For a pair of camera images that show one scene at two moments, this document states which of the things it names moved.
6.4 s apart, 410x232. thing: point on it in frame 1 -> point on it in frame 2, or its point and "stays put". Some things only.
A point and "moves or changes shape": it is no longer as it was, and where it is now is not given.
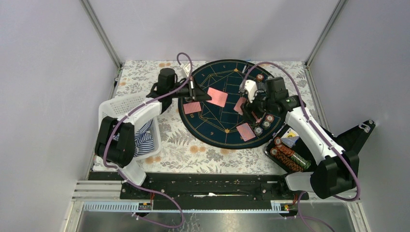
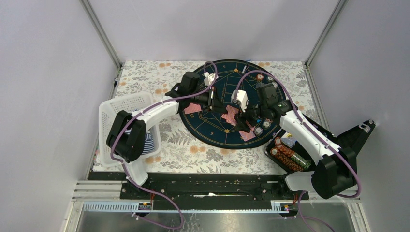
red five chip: (260, 77) stays put
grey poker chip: (266, 123) stays put
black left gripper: (196, 92) -> (212, 103)
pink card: (237, 107) moves or changes shape
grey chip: (258, 131) stays put
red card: (193, 107) stays put
